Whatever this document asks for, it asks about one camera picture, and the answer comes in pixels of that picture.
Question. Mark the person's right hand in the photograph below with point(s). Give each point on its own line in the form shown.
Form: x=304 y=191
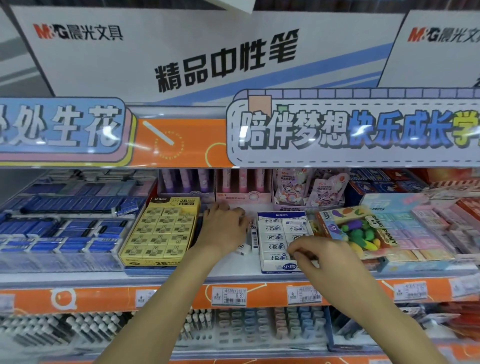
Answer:
x=326 y=258

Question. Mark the person's left hand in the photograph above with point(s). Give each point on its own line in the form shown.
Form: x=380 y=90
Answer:
x=219 y=228

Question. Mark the person's right fingers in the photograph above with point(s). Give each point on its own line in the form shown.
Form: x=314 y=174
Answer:
x=302 y=249

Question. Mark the person's left fingers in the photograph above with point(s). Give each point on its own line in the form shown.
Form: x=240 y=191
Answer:
x=232 y=212

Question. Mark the person's right forearm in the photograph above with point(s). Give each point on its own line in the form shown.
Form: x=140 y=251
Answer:
x=378 y=318

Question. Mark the person's left forearm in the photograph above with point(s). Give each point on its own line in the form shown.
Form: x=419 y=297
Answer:
x=165 y=307

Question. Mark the white eraser display box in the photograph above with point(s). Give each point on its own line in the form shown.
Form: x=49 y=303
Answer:
x=273 y=240

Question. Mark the pink display box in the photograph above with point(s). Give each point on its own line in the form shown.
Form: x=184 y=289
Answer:
x=243 y=183

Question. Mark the white blue-sleeved eraser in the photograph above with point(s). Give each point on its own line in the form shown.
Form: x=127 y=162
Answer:
x=255 y=240

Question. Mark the loose white eraser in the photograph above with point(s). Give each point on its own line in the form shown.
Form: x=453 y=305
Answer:
x=243 y=249

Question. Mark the white price tag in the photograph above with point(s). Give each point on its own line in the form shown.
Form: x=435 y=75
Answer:
x=145 y=298
x=304 y=294
x=465 y=287
x=410 y=291
x=228 y=296

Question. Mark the purple display box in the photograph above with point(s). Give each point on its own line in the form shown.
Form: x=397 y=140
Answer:
x=185 y=183

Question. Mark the fruit eraser blister pack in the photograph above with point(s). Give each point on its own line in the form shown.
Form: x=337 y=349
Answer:
x=356 y=228

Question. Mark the cartoon pouch packet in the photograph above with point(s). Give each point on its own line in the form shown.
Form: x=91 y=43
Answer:
x=328 y=189
x=290 y=187

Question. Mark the yellow eraser display box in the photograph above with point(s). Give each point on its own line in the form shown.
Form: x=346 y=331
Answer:
x=161 y=232

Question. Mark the row of pastel tape rolls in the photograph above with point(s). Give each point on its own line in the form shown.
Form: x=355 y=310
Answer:
x=270 y=326

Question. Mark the blue shelf divider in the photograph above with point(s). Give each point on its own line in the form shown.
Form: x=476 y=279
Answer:
x=330 y=328

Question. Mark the orange shelf header panel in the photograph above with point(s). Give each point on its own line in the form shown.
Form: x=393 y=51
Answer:
x=180 y=146

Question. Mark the group of red boxes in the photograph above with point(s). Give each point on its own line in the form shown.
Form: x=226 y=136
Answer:
x=386 y=180

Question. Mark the pastel eraser display box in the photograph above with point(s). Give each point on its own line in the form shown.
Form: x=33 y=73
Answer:
x=420 y=240

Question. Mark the lavender banner sign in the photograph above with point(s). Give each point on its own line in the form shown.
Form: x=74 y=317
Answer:
x=356 y=127

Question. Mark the group of pink erasers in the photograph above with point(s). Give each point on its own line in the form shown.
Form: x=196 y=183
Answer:
x=450 y=221

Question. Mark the orange shelf edge strip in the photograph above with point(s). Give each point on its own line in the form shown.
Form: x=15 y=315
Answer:
x=101 y=298

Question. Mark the large white sign board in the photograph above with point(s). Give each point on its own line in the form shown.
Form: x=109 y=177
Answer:
x=187 y=56

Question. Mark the group of blue erasers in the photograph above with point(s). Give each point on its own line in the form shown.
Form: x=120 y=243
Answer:
x=63 y=217

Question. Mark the blue banner sign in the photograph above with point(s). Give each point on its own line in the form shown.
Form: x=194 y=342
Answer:
x=75 y=127

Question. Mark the row of pen refills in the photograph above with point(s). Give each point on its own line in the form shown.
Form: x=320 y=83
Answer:
x=75 y=328

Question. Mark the small white sign board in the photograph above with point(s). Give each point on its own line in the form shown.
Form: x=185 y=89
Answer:
x=431 y=60

